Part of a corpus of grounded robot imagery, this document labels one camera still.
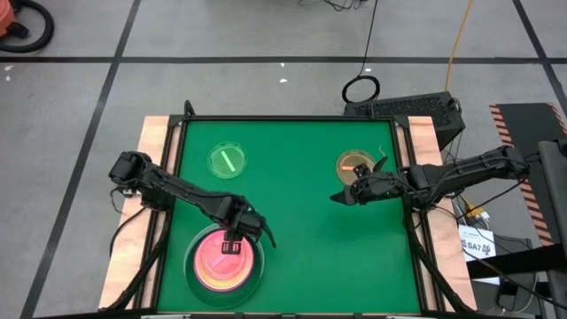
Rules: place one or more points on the light wooden side board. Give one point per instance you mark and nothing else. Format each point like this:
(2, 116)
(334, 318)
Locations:
(421, 133)
(155, 133)

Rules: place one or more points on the orange transparent plastic plate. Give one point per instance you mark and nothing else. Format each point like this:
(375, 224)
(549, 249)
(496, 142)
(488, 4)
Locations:
(345, 161)

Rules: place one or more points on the black aluminium table frame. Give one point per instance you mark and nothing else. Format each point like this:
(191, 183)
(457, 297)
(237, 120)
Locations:
(288, 118)

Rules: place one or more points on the black computer case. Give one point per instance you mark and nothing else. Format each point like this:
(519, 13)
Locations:
(412, 108)

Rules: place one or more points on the pink transparent plastic plate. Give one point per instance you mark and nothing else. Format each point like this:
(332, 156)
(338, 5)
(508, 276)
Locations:
(221, 259)

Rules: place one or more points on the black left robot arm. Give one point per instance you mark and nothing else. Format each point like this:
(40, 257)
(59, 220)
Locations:
(177, 192)

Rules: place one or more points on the white paper label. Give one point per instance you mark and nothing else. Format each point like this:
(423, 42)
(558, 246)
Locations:
(476, 241)

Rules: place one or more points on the large pale mint plate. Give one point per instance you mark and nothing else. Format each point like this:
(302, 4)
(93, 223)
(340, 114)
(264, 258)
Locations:
(186, 270)

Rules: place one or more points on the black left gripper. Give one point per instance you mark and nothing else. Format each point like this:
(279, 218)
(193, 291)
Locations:
(241, 217)

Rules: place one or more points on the small green transparent plate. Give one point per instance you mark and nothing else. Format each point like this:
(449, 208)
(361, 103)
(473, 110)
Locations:
(217, 166)

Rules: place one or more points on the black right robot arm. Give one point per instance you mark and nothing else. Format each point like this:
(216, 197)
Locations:
(465, 173)

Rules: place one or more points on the hazard striped black ramp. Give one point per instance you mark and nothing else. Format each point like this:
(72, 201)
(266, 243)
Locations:
(531, 128)

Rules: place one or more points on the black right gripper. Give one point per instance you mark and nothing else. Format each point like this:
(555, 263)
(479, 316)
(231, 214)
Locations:
(381, 188)

